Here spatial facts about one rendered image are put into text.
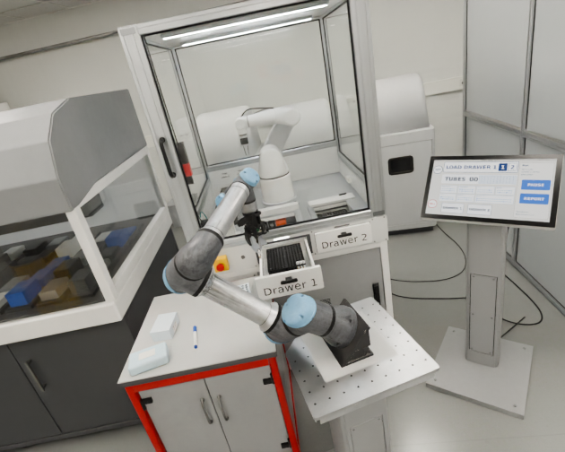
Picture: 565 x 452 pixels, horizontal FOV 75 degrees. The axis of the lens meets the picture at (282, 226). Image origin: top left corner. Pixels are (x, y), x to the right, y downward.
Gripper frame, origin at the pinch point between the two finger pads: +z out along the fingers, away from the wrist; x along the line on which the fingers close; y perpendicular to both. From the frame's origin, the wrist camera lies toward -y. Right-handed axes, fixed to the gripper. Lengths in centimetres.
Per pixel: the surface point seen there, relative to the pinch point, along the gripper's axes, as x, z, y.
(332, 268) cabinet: 37.7, 30.2, 10.3
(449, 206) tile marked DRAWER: 66, -1, 62
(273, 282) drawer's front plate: -8.2, 9.0, 15.7
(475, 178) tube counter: 76, -11, 70
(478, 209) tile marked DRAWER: 67, 0, 74
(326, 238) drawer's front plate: 35.4, 9.9, 12.3
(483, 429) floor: 37, 100, 87
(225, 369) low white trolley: -43, 27, 18
